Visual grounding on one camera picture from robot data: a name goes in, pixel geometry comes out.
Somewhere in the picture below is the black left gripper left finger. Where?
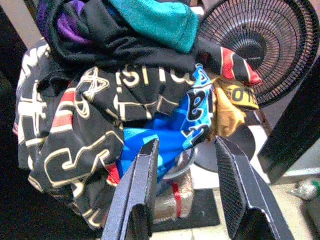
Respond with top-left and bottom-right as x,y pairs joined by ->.
101,138 -> 161,240

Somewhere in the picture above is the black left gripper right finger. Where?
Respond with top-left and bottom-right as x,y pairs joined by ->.
215,136 -> 296,240

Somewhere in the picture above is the teal garment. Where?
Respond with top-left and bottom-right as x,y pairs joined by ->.
107,0 -> 200,55

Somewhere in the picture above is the purple garment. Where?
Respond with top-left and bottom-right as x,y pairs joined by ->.
37,0 -> 93,46

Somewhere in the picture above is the grey laundry basket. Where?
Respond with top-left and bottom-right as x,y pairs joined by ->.
162,146 -> 200,182

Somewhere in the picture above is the silver ball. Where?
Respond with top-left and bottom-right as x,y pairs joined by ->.
296,178 -> 320,202

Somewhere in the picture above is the blue printed garment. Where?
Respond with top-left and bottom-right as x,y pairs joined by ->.
116,63 -> 216,181

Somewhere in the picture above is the black garment with cream print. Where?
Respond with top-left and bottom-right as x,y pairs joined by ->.
13,37 -> 198,230

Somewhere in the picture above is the mustard yellow garment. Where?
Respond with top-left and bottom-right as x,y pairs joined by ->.
212,77 -> 261,138

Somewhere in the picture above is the dark cabinet panel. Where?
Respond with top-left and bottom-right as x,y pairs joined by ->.
257,56 -> 320,185

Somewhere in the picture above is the black red striped garment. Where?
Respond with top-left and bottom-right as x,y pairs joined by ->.
199,46 -> 263,87

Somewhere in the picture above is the plain black garment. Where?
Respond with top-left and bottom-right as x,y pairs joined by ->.
46,0 -> 223,76

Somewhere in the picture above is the foam block with red strap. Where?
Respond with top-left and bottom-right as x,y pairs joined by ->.
153,171 -> 196,225

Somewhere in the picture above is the black pedestal fan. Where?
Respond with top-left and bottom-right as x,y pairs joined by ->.
194,0 -> 320,173

